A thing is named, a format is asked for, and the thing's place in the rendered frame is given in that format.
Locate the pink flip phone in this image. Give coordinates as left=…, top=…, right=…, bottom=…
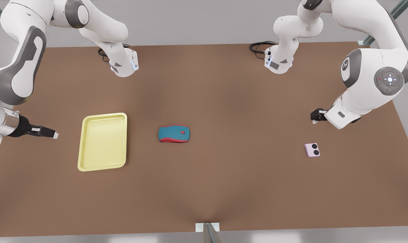
left=304, top=142, right=321, bottom=158

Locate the yellow rectangular tray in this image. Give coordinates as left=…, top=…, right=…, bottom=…
left=77, top=112, right=128, bottom=172

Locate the teal and red computer mouse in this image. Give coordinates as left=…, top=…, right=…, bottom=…
left=158, top=125, right=191, bottom=143

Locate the black cable loop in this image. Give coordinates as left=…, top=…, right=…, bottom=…
left=249, top=41, right=278, bottom=60
left=97, top=44, right=131, bottom=63

